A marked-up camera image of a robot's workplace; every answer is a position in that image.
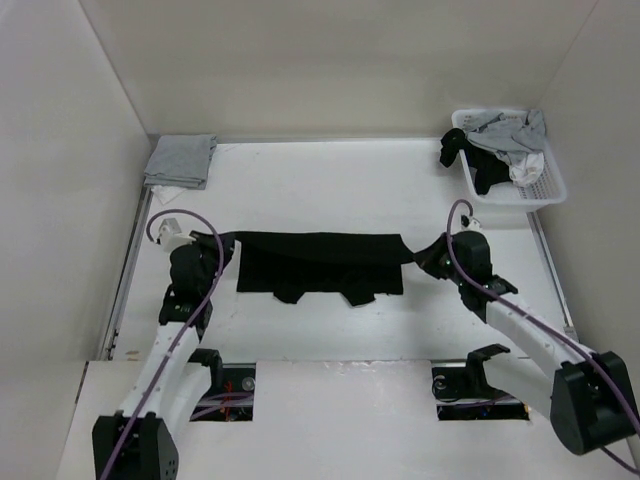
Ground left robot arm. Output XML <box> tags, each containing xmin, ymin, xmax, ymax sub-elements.
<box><xmin>92</xmin><ymin>232</ymin><xmax>235</xmax><ymax>479</ymax></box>

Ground white tank top in basket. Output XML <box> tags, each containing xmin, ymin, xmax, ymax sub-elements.
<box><xmin>509</xmin><ymin>152</ymin><xmax>545</xmax><ymax>188</ymax></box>

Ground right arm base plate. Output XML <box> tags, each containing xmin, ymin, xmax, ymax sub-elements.
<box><xmin>432</xmin><ymin>366</ymin><xmax>530</xmax><ymax>421</ymax></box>

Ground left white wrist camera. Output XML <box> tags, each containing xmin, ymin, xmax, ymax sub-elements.
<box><xmin>156</xmin><ymin>218</ymin><xmax>195</xmax><ymax>254</ymax></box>

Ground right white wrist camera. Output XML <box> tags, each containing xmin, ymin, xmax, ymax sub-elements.
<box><xmin>460</xmin><ymin>215</ymin><xmax>483</xmax><ymax>233</ymax></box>

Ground right metal table rail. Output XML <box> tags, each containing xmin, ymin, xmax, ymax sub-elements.
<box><xmin>527</xmin><ymin>212</ymin><xmax>579</xmax><ymax>342</ymax></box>

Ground folded white tank top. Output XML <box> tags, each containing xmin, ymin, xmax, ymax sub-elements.
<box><xmin>151</xmin><ymin>185</ymin><xmax>187</xmax><ymax>205</ymax></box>

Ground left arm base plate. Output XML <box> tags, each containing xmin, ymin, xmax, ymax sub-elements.
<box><xmin>190</xmin><ymin>364</ymin><xmax>256</xmax><ymax>422</ymax></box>

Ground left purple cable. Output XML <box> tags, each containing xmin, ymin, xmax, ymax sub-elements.
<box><xmin>99</xmin><ymin>209</ymin><xmax>254</xmax><ymax>480</ymax></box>

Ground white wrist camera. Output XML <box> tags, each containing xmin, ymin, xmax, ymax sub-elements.
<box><xmin>156</xmin><ymin>218</ymin><xmax>195</xmax><ymax>254</ymax></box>
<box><xmin>460</xmin><ymin>215</ymin><xmax>483</xmax><ymax>233</ymax></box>

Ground grey tank top in basket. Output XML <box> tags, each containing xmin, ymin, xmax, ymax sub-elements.
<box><xmin>463</xmin><ymin>109</ymin><xmax>546</xmax><ymax>165</ymax></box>

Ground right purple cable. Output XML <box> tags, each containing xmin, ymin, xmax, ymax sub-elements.
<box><xmin>445</xmin><ymin>199</ymin><xmax>640</xmax><ymax>473</ymax></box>

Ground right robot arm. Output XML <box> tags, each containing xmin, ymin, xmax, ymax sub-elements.
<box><xmin>414</xmin><ymin>230</ymin><xmax>639</xmax><ymax>455</ymax></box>

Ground folded grey tank top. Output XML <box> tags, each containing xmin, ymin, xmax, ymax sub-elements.
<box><xmin>144</xmin><ymin>134</ymin><xmax>217</xmax><ymax>190</ymax></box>

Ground black tank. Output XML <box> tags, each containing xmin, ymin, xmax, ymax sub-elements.
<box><xmin>189</xmin><ymin>229</ymin><xmax>431</xmax><ymax>308</ymax></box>
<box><xmin>439</xmin><ymin>128</ymin><xmax>512</xmax><ymax>195</ymax></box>

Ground white plastic basket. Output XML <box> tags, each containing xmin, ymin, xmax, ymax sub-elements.
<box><xmin>451</xmin><ymin>109</ymin><xmax>567</xmax><ymax>213</ymax></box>

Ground purple cable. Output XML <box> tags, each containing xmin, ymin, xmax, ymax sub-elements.
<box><xmin>99</xmin><ymin>209</ymin><xmax>254</xmax><ymax>480</ymax></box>
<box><xmin>445</xmin><ymin>199</ymin><xmax>640</xmax><ymax>473</ymax></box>

